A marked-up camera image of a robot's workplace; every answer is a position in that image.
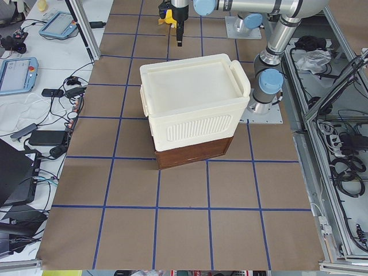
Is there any black laptop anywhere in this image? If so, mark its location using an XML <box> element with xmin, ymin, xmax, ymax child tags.
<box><xmin>1</xmin><ymin>140</ymin><xmax>41</xmax><ymax>207</ymax></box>

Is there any black power brick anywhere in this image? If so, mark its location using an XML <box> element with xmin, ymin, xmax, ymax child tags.
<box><xmin>28</xmin><ymin>130</ymin><xmax>66</xmax><ymax>146</ymax></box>

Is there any blue teach pendant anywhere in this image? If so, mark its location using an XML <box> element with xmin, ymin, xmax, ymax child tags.
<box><xmin>1</xmin><ymin>57</ymin><xmax>39</xmax><ymax>95</ymax></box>
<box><xmin>39</xmin><ymin>11</ymin><xmax>77</xmax><ymax>40</ymax></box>

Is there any cream plastic storage box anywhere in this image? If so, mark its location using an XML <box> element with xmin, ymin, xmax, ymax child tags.
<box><xmin>140</xmin><ymin>53</ymin><xmax>251</xmax><ymax>152</ymax></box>

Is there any dark wooden drawer cabinet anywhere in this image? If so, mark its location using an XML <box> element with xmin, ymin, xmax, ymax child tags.
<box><xmin>155</xmin><ymin>136</ymin><xmax>233</xmax><ymax>169</ymax></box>

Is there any white crumpled cloth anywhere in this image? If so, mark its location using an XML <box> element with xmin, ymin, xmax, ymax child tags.
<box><xmin>296</xmin><ymin>49</ymin><xmax>331</xmax><ymax>74</ymax></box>

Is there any aluminium frame post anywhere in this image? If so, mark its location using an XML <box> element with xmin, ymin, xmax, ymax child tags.
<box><xmin>65</xmin><ymin>0</ymin><xmax>101</xmax><ymax>63</ymax></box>

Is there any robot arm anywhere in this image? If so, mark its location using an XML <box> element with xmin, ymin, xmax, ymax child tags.
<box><xmin>193</xmin><ymin>0</ymin><xmax>328</xmax><ymax>67</ymax></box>

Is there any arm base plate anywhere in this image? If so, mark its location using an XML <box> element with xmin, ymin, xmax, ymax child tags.
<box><xmin>225</xmin><ymin>13</ymin><xmax>263</xmax><ymax>40</ymax></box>
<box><xmin>239</xmin><ymin>89</ymin><xmax>283</xmax><ymax>125</ymax></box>

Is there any yellow plush dinosaur toy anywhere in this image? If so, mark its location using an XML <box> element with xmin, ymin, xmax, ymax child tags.
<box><xmin>158</xmin><ymin>9</ymin><xmax>177</xmax><ymax>28</ymax></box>

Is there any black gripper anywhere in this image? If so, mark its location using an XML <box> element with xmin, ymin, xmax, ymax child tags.
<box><xmin>158</xmin><ymin>0</ymin><xmax>189</xmax><ymax>47</ymax></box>

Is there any blue teach pendant near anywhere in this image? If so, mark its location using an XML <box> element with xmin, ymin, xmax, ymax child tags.
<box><xmin>1</xmin><ymin>57</ymin><xmax>39</xmax><ymax>95</ymax></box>

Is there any blue teach pendant far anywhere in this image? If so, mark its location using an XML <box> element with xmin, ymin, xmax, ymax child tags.
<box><xmin>39</xmin><ymin>11</ymin><xmax>77</xmax><ymax>40</ymax></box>

